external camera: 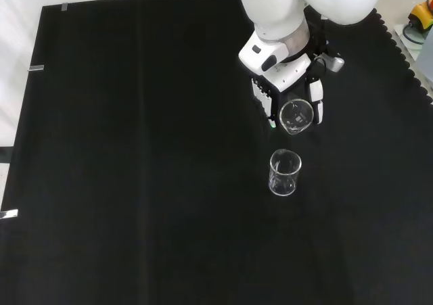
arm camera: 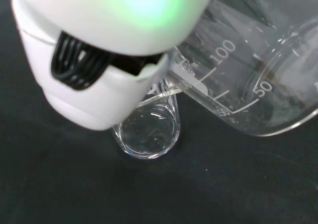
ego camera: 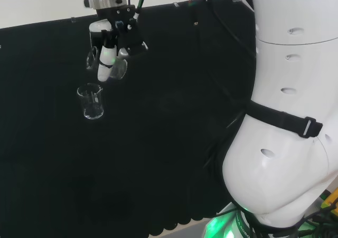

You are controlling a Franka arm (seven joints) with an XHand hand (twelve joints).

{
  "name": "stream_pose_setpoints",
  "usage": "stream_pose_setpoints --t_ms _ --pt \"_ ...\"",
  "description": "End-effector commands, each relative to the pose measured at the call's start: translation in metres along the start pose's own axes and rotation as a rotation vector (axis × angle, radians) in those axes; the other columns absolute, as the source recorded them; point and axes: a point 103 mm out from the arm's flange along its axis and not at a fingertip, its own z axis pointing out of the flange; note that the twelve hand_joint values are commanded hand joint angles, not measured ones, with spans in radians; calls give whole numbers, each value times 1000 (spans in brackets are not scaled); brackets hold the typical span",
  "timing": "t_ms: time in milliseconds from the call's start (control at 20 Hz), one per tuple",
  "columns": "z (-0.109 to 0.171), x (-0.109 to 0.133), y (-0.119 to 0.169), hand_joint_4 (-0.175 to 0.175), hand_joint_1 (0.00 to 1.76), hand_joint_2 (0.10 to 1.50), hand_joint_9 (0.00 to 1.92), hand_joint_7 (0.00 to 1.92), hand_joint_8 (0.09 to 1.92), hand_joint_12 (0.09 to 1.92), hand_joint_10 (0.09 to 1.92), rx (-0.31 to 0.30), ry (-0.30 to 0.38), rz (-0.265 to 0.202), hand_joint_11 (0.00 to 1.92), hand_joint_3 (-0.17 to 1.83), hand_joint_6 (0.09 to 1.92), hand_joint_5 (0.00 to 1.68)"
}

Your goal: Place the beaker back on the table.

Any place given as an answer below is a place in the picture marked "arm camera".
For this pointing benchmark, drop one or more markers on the black table cloth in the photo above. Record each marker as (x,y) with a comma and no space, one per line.
(74,184)

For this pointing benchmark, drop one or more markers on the small clear glass beaker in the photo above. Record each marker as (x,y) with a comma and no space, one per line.
(149,132)

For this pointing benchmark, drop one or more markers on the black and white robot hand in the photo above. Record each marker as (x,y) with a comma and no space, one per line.
(104,27)

